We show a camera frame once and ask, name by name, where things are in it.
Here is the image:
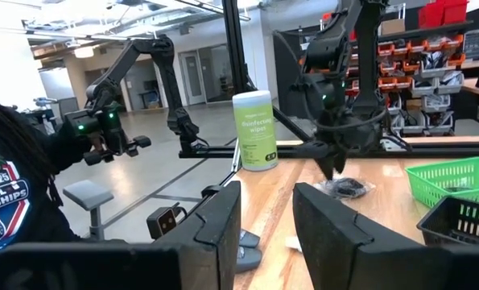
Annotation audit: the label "cardboard box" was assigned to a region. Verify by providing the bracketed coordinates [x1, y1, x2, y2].
[379, 18, 407, 36]

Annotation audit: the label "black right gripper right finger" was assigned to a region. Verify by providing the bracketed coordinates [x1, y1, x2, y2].
[293, 182, 479, 290]

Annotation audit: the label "silver metal bar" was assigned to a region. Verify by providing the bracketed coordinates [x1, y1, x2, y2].
[230, 139, 242, 175]

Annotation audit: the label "small white sachet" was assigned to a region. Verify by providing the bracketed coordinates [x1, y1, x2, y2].
[284, 235, 304, 254]

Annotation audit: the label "green plastic basket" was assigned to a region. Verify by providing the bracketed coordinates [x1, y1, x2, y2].
[405, 156, 479, 209]

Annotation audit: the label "clear bag with black item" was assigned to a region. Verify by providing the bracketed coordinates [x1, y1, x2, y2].
[313, 176, 377, 201]

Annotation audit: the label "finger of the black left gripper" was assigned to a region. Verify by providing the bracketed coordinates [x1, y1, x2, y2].
[315, 154, 337, 181]
[333, 151, 349, 175]

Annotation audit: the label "grey stool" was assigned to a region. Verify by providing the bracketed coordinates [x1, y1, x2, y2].
[62, 180, 115, 242]

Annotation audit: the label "green disinfecting wipes canister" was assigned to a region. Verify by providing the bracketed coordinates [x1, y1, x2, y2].
[232, 89, 279, 172]

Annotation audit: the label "red storage bins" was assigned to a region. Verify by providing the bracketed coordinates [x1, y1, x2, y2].
[417, 0, 470, 29]

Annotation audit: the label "person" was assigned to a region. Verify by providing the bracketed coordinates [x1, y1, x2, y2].
[0, 97, 93, 255]

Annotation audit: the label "dark grey bottle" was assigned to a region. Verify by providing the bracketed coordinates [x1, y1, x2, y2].
[234, 246, 263, 275]
[238, 228, 262, 250]

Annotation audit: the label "storage shelf with bins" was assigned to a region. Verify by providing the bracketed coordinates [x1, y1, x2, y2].
[377, 22, 470, 137]

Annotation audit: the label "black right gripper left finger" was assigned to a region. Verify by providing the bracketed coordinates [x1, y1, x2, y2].
[0, 180, 242, 290]

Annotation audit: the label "small black box device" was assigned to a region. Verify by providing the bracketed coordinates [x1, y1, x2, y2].
[146, 205, 188, 241]

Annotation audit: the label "black plastic basket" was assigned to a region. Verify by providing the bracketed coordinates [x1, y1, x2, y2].
[415, 196, 479, 248]

